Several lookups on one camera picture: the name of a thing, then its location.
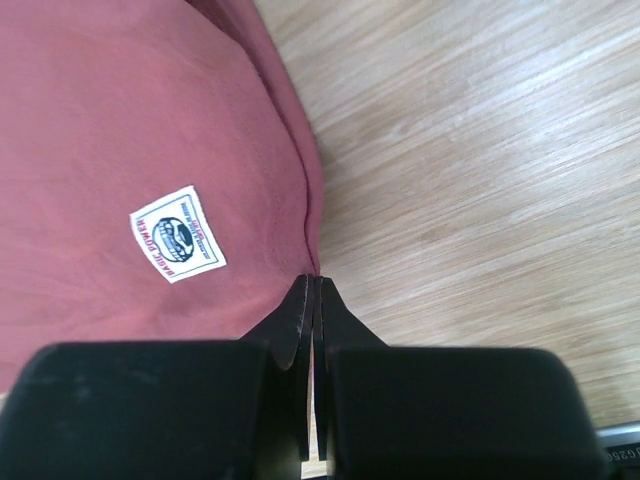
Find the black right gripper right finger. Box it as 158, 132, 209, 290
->
313, 277, 608, 479

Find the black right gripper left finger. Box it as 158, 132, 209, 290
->
1, 275, 314, 479

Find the red graphic tank top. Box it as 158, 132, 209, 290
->
1, 1, 323, 391

